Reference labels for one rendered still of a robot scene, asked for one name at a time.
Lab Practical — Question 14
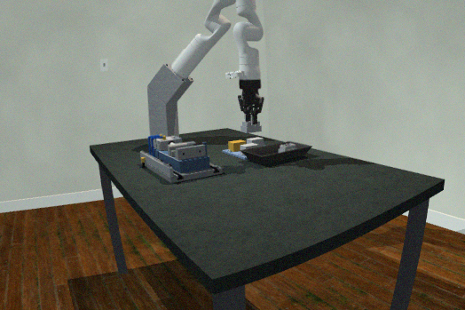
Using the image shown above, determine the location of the small yellow block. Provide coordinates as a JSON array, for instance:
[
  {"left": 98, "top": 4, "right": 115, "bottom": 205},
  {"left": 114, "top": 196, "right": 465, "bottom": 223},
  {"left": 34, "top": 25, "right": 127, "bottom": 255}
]
[{"left": 228, "top": 140, "right": 246, "bottom": 152}]

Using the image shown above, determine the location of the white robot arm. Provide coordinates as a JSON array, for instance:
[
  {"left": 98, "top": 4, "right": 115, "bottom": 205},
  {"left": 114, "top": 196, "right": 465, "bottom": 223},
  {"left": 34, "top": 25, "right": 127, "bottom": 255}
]
[{"left": 171, "top": 0, "right": 264, "bottom": 80}]

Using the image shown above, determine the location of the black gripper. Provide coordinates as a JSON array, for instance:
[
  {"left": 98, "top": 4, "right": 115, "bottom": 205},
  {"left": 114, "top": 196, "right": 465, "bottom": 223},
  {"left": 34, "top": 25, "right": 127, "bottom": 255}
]
[{"left": 238, "top": 79, "right": 264, "bottom": 126}]

